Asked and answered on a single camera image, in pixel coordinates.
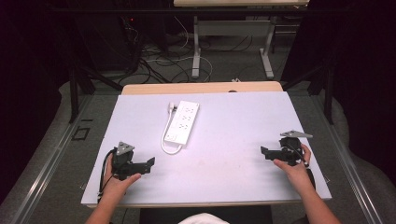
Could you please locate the person's white clothing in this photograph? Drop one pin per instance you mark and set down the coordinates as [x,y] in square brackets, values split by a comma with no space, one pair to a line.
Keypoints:
[204,218]

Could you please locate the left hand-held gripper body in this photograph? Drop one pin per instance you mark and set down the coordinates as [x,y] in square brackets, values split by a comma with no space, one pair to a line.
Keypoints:
[122,163]

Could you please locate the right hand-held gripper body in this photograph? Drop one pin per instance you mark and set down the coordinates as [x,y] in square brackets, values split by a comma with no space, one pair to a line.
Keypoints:
[289,153]

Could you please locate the white desk with metal legs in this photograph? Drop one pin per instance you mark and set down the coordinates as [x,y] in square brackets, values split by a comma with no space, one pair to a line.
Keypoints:
[233,28]

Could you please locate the white power plug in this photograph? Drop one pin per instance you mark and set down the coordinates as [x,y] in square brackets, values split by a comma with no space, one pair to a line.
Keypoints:
[172,106]

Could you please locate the black floor socket frame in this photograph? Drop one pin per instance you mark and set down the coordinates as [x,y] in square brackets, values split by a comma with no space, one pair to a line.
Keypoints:
[81,133]

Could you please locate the black metal stand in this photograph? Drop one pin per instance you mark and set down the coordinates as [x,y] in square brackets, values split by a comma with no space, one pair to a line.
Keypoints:
[328,93]
[74,93]

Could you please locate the white table mat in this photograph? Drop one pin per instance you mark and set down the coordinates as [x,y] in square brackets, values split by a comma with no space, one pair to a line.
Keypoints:
[224,149]

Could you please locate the black computer tower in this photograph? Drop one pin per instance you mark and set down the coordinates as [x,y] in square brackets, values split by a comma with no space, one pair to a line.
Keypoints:
[106,40]

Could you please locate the person's right hand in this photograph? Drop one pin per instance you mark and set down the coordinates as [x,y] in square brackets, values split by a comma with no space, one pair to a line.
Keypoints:
[297,175]

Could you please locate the white power strip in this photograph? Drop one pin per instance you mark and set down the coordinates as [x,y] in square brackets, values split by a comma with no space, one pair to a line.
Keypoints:
[183,123]

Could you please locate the metal floor rail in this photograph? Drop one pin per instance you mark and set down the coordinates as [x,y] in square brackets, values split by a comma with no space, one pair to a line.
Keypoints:
[345,168]
[46,168]

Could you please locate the person's left hand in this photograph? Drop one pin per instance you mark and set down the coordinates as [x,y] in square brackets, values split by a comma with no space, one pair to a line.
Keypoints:
[115,187]

